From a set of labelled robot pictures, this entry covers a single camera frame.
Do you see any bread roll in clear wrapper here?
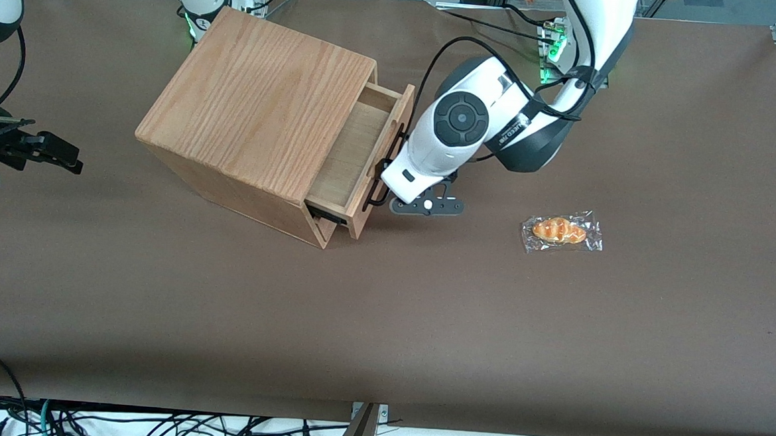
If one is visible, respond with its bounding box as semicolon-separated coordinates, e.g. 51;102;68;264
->
519;206;606;258

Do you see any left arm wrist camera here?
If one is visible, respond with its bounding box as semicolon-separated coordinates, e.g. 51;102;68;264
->
389;192;466;219

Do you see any wooden drawer with black handle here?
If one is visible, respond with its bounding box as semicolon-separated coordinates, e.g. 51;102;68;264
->
302;78;417;243

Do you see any short curved black cable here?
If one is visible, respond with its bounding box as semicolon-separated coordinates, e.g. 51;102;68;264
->
501;3;558;29

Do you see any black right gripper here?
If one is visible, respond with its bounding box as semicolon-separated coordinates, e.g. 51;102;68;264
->
0;129;86;175

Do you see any paper table cover sheet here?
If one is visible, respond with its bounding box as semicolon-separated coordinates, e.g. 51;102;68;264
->
0;0;776;436

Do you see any teal cable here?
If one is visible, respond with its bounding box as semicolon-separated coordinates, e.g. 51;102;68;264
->
36;398;55;436

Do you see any silver metal bracket plate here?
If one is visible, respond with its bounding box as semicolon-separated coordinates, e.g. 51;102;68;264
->
350;401;390;423

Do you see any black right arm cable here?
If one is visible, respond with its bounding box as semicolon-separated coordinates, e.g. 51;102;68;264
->
0;25;28;109

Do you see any long black base cable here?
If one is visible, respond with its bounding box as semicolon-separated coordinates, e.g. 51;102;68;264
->
434;7;549;41

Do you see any oak wooden drawer cabinet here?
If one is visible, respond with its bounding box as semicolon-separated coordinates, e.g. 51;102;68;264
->
129;3;381;252

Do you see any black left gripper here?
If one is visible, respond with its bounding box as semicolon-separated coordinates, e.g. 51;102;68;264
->
373;156;460;200

